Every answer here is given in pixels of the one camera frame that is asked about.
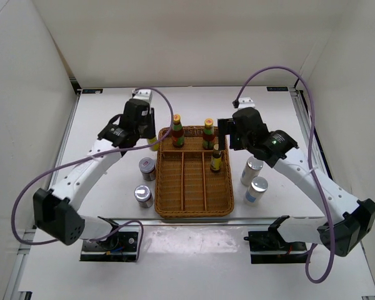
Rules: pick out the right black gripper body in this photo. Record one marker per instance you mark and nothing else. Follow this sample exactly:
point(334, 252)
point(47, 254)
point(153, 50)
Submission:
point(239, 142)

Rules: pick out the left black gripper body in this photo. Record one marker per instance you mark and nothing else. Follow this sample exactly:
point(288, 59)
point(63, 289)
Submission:
point(142, 129)

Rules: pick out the small yellow-label bottle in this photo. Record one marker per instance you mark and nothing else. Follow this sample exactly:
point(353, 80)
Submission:
point(216, 159)
point(153, 143)

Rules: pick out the tall chili sauce bottle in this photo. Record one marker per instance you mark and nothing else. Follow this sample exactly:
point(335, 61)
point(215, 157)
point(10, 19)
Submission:
point(208, 137)
point(177, 132)

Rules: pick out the white silver-lid canister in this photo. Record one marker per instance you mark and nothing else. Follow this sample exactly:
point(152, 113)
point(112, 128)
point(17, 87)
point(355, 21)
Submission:
point(256, 190)
point(251, 170)

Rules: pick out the dark glass jar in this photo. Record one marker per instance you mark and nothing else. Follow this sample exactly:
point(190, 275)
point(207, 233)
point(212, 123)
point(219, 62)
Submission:
point(144, 196)
point(147, 168)

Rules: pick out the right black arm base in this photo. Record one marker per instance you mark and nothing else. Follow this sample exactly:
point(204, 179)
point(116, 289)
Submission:
point(264, 249)

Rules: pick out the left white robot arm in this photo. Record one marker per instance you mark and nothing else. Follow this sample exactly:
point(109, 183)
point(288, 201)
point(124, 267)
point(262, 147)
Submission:
point(56, 209)

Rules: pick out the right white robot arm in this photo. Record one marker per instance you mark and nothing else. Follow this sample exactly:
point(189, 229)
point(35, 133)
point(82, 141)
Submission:
point(346, 219)

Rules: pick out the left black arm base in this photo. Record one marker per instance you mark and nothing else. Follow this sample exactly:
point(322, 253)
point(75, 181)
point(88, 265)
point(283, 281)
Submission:
point(120, 248)

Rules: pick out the right black corner label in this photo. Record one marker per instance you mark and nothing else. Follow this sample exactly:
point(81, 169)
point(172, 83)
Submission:
point(277, 89)

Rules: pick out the black corner label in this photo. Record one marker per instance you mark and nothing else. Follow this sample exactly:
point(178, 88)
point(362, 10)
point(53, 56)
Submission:
point(277, 89)
point(92, 91)

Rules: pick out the left black corner label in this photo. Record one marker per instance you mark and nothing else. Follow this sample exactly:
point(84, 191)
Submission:
point(92, 91)

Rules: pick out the brown wicker divided basket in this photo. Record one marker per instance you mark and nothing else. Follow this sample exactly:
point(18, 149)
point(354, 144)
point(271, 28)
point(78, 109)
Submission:
point(185, 185)

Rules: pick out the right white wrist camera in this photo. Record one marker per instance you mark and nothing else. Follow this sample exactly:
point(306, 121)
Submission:
point(243, 102)

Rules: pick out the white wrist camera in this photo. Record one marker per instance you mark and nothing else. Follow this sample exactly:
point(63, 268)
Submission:
point(143, 94)
point(243, 102)

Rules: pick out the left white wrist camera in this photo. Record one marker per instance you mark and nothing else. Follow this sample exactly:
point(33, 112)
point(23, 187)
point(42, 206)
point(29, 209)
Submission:
point(143, 94)

